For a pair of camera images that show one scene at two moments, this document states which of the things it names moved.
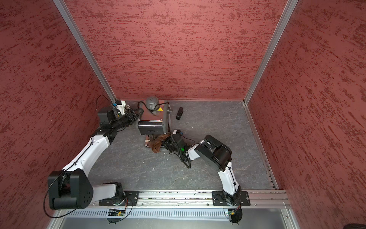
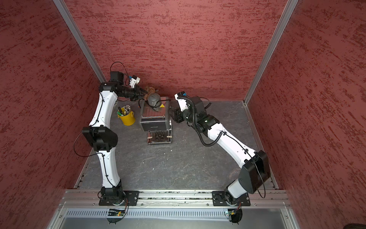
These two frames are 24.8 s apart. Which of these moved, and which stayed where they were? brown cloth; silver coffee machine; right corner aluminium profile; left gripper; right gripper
Moved: left gripper; brown cloth; right gripper
Stayed: right corner aluminium profile; silver coffee machine
